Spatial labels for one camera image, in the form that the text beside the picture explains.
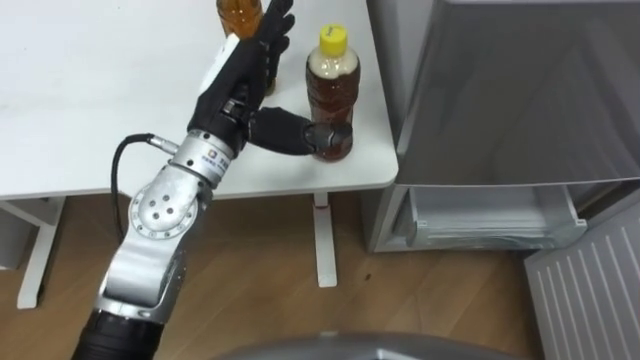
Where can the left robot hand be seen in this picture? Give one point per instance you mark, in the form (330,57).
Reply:
(235,80)

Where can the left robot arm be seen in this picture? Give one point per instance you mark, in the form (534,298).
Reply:
(165,215)

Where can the amber drink bottle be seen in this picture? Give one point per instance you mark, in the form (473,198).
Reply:
(240,17)

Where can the tea bottle with yellow cap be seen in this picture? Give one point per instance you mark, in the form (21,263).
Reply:
(332,85)

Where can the white desk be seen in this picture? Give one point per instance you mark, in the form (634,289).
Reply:
(100,100)

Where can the grey fridge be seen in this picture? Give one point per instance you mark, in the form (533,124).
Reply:
(500,125)

